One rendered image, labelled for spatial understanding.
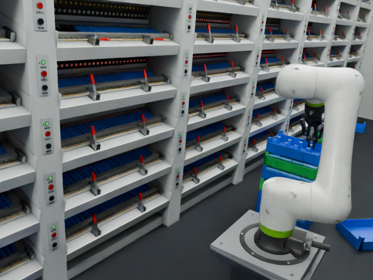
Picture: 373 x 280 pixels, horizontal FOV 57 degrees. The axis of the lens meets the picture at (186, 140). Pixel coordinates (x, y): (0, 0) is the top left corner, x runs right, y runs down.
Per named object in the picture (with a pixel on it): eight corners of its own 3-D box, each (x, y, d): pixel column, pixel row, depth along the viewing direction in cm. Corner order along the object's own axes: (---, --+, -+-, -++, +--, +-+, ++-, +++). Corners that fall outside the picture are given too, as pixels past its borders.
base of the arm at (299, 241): (329, 246, 126) (332, 231, 124) (326, 270, 114) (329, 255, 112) (258, 226, 137) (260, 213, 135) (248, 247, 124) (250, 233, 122)
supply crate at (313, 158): (330, 155, 190) (333, 142, 187) (321, 166, 174) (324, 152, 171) (278, 141, 205) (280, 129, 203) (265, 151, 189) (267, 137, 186)
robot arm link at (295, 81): (314, 100, 115) (319, 63, 113) (274, 96, 118) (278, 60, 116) (307, 101, 132) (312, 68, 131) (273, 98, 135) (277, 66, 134)
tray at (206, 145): (240, 141, 227) (247, 123, 220) (181, 167, 181) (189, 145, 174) (216, 126, 236) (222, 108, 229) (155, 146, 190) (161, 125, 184)
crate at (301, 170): (327, 169, 193) (330, 155, 190) (317, 181, 177) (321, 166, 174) (276, 154, 208) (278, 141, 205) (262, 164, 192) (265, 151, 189)
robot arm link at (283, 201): (303, 243, 117) (312, 192, 111) (256, 235, 121) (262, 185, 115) (301, 223, 129) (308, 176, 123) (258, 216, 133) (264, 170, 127)
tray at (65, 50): (177, 54, 154) (184, 33, 150) (54, 61, 109) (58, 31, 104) (147, 37, 163) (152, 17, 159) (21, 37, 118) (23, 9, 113)
